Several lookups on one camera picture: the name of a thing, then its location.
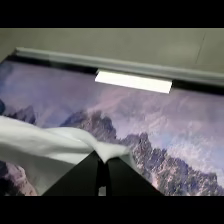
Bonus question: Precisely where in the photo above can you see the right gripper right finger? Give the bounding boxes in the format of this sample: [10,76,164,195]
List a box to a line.
[105,156,164,197]

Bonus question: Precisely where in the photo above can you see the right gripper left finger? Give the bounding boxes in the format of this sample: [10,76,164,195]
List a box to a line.
[42,151,105,197]

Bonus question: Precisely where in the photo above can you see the white garment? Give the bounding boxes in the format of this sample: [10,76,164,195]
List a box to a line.
[0,114,138,196]

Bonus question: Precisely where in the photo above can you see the silver frame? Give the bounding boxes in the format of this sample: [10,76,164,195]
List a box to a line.
[13,46,224,86]

